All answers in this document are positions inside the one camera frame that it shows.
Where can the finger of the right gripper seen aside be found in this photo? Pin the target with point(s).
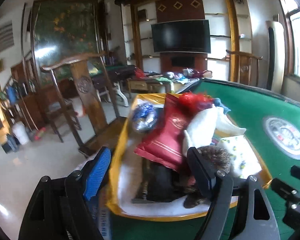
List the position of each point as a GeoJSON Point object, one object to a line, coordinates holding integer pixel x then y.
{"type": "Point", "coordinates": [292, 197]}

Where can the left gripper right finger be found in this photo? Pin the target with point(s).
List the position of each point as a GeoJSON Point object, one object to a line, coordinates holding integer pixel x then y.
{"type": "Point", "coordinates": [203, 172]}

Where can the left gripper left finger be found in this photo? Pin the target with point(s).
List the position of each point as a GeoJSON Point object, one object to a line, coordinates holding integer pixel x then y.
{"type": "Point", "coordinates": [93, 171]}

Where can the white cloth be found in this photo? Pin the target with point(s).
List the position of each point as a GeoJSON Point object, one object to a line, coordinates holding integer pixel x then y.
{"type": "Point", "coordinates": [202, 128]}

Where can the red fabric pouch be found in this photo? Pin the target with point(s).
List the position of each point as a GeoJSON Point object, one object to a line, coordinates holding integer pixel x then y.
{"type": "Point", "coordinates": [164, 143]}

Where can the blue white plastic bag bundle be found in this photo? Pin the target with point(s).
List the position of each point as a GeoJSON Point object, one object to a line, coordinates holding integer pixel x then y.
{"type": "Point", "coordinates": [144, 117]}

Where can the yellow cardboard box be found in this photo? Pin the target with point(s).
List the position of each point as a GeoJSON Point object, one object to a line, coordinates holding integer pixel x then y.
{"type": "Point", "coordinates": [125, 176]}

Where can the round mahjong table centre panel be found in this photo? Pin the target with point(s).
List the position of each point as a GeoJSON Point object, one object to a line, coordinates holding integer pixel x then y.
{"type": "Point", "coordinates": [284, 135]}

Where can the wooden chair near box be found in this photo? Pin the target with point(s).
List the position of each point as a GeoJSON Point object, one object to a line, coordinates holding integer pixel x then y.
{"type": "Point", "coordinates": [105, 134]}

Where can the low wooden coffee table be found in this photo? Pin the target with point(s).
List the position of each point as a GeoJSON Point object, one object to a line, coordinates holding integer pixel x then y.
{"type": "Point", "coordinates": [158, 85]}

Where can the wooden chair by window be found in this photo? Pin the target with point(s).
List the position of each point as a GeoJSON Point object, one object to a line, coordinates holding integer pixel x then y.
{"type": "Point", "coordinates": [241, 65]}

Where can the white floor air conditioner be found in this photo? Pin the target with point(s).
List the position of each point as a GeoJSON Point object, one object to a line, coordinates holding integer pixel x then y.
{"type": "Point", "coordinates": [276, 62]}

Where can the black flat television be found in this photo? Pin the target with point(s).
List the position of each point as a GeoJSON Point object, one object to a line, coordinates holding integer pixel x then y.
{"type": "Point", "coordinates": [186, 36]}

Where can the large floral painting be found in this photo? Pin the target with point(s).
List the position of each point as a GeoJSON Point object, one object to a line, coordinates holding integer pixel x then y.
{"type": "Point", "coordinates": [60, 29]}

